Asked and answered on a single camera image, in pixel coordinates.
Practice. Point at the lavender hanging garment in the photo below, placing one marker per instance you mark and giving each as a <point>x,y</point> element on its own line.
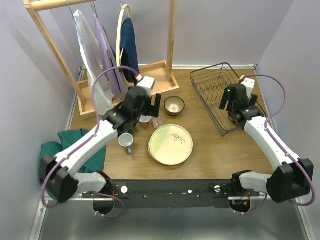
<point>116,81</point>

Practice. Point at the pink mug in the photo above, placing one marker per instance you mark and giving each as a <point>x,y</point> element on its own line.
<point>145,121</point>

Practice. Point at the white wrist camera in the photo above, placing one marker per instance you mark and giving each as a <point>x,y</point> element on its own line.
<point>146,83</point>
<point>249,85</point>

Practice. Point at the green cloth pile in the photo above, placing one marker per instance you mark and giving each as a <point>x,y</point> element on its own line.
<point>66,139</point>

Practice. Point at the orange rimmed bird plate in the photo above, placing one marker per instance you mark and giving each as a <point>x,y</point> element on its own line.
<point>153,149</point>

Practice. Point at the black wire dish rack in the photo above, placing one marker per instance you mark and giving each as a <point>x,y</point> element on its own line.
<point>209,83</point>

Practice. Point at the navy hanging garment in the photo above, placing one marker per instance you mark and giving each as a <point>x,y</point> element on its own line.
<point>128,45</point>

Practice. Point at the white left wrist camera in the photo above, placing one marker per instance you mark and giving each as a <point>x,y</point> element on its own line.
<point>146,83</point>

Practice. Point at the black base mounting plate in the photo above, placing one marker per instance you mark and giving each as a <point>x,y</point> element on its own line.
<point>172,193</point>

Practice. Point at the cream round hanger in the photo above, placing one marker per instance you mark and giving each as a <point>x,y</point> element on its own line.
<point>119,51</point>

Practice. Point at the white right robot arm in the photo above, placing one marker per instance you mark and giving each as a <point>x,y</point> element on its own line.
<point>292,176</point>

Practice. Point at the clear drinking glass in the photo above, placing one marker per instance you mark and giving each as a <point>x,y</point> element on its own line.
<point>157,122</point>

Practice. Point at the wooden clothes rack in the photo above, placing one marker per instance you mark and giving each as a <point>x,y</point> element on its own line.
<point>159,73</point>

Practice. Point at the dark ceramic bowl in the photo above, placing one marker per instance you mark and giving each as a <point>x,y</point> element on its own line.
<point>174,105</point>

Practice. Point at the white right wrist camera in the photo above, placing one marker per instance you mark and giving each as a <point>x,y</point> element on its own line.
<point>249,85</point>

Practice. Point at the white hanging garment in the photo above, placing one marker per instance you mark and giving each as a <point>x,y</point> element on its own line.
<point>91,56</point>

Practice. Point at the grey blue mug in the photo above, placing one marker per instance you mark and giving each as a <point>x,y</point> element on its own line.
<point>126,140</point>

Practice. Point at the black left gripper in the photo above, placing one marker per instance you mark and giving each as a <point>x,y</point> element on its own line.
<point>152,108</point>

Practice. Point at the cream plate with branch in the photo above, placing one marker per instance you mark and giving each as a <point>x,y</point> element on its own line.
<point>176,144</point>

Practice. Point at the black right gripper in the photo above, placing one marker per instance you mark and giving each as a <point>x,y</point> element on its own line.
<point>252,100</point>

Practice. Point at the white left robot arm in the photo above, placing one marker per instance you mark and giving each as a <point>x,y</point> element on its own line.
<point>59,174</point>

